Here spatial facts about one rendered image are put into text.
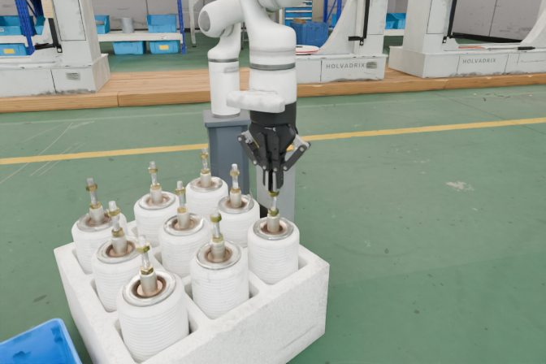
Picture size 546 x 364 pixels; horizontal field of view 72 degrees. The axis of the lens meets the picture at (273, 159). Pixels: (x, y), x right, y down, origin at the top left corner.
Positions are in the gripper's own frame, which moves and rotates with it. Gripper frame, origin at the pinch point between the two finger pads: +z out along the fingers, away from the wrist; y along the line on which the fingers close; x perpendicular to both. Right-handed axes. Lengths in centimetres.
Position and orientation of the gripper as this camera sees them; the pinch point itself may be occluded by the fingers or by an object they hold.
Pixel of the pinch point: (273, 179)
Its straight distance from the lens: 64.8
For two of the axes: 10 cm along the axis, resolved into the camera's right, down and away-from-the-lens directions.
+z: 0.0, 9.2, 3.9
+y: -9.0, -1.7, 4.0
